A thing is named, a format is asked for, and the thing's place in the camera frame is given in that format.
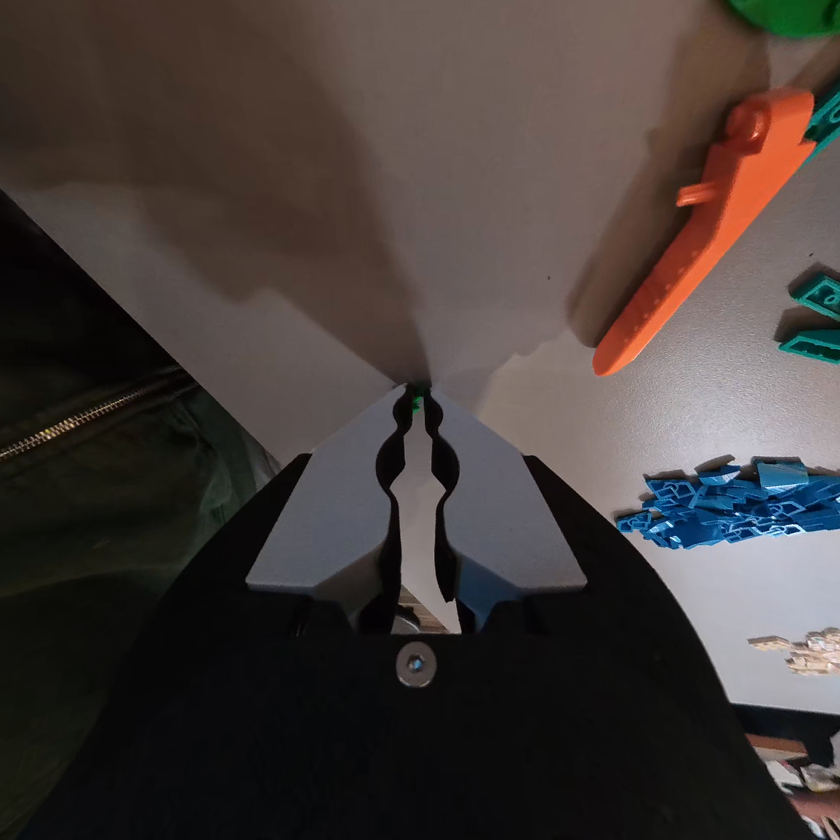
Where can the pile of cream lego pieces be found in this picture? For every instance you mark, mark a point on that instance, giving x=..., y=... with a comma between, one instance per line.
x=807, y=649

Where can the small green lego piece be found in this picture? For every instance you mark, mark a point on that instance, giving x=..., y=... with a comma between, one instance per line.
x=415, y=398

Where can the open cardboard box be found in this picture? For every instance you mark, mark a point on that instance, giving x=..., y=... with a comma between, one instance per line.
x=781, y=745

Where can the bright green lego piece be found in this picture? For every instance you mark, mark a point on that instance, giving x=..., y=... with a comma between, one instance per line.
x=787, y=13

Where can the orange brick separator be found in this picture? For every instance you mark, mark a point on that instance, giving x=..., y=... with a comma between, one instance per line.
x=709, y=229

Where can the person's green jacket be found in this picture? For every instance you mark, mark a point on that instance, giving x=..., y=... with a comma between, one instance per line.
x=98, y=525

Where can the pile of green lego pieces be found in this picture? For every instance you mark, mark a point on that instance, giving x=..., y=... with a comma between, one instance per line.
x=817, y=295

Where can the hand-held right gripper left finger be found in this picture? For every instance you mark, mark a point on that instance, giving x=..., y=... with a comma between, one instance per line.
x=334, y=512

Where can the pile of blue lego pieces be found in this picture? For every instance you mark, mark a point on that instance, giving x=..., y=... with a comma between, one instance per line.
x=722, y=512

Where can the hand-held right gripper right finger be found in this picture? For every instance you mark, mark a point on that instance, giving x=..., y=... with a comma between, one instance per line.
x=505, y=518

